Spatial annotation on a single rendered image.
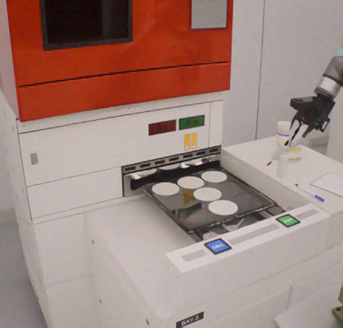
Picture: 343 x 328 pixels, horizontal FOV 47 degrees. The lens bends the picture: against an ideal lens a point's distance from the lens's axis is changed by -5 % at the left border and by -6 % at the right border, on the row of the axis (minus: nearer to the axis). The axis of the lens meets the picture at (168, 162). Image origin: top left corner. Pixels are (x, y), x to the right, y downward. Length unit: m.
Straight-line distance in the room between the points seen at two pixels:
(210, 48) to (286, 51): 2.46
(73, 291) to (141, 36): 1.05
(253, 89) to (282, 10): 0.77
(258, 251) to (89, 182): 0.68
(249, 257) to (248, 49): 2.69
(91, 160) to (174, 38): 0.52
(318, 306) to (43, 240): 0.99
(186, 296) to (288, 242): 0.35
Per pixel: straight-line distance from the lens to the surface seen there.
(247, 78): 3.73
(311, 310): 1.21
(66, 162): 1.49
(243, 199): 1.51
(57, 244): 1.64
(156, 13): 1.44
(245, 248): 1.16
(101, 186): 1.57
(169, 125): 1.60
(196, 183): 1.61
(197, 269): 1.08
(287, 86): 4.09
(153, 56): 1.45
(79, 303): 1.85
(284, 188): 1.51
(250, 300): 1.31
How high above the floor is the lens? 1.63
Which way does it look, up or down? 24 degrees down
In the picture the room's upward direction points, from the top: straight up
